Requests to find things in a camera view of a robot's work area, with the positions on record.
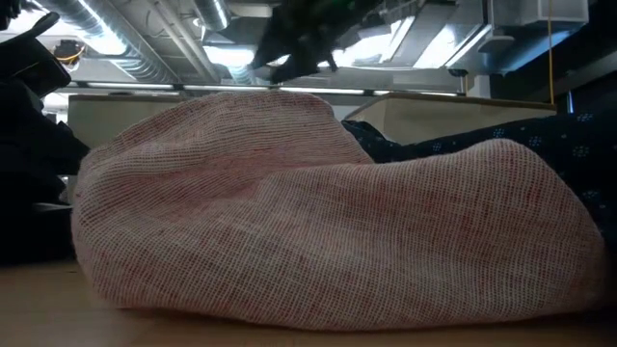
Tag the black ceiling camera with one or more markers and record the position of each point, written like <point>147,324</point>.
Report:
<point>67,50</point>

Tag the white ceiling air unit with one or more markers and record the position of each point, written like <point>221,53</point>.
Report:
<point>540,12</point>

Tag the small silver duct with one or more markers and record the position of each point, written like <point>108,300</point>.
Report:
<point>212,12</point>

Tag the round white ceiling speaker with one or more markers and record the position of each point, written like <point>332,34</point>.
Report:
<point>496,44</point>

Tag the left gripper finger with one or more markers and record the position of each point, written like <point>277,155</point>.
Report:
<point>41,26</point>

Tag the pink woven shirt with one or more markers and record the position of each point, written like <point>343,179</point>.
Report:
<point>313,217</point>

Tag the navy dotted shirt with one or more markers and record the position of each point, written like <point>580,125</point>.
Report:
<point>554,130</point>

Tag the black garment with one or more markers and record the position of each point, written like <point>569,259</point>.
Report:
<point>29,193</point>

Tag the large ribbed silver duct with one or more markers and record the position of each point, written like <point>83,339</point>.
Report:
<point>135,62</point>

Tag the beige fabric storage bin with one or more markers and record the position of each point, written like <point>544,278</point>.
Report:
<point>106,120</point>
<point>434,120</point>

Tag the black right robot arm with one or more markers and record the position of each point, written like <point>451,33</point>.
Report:
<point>328,14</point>

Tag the long LED light bar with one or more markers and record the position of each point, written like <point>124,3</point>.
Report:
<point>144,86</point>

